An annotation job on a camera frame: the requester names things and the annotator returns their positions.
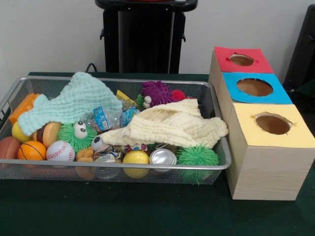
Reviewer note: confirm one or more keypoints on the wooden box with three holes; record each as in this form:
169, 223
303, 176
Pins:
265, 172

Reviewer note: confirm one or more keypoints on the silver mesh bin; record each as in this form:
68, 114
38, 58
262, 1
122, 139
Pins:
49, 173

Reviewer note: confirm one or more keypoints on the cream waffle cloth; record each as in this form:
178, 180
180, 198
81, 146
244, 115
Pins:
172, 123

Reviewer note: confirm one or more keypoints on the purple spiky toy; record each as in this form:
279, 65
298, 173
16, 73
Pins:
157, 92

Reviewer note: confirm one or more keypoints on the silver tin can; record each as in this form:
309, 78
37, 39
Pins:
162, 157

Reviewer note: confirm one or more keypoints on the yellow ball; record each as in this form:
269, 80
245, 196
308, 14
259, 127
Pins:
135, 157

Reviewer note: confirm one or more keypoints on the plain green spiky ball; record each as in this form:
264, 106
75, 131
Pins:
197, 155

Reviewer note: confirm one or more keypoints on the mint green waffle cloth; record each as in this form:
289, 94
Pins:
73, 98

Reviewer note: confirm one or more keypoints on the green spiky ball with eyes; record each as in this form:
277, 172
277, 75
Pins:
69, 137

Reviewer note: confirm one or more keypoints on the white baseball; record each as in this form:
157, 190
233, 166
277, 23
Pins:
60, 151

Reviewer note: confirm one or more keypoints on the orange basketball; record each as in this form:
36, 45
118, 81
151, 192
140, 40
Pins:
32, 151

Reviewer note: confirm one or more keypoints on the brown football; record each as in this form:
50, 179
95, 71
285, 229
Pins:
8, 147

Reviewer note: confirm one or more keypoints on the dark green side table cloth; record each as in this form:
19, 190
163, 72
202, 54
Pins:
307, 89

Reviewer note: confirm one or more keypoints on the black flat panel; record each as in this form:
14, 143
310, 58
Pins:
302, 49

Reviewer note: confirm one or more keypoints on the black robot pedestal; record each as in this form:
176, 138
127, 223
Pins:
147, 37

